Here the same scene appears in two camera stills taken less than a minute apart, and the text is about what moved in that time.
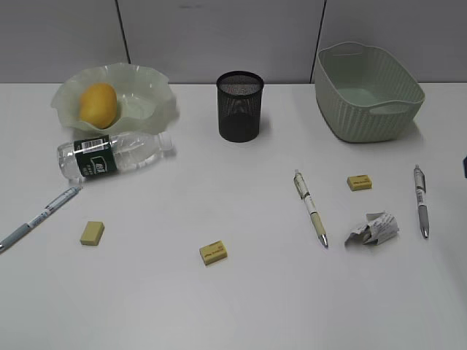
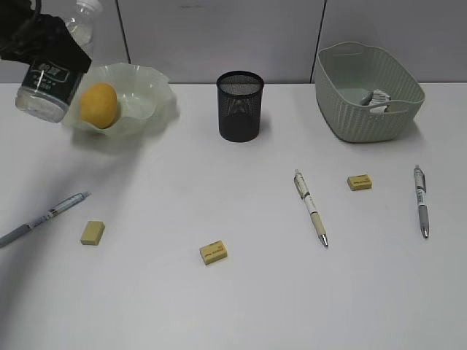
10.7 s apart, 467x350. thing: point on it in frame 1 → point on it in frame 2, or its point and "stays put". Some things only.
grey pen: (420, 184) stays put
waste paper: (380, 226) → (378, 101)
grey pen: (50, 208) → (58, 210)
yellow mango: (98, 105) stays put
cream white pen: (306, 198) stays put
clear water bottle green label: (110, 154) → (47, 88)
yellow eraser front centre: (213, 252) stays put
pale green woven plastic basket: (364, 93) stays put
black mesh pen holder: (239, 105) stays put
